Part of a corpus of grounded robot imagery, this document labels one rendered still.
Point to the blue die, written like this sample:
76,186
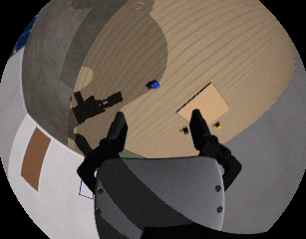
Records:
154,84

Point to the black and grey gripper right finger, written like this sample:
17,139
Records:
208,145

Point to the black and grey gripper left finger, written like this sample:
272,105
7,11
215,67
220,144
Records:
109,147

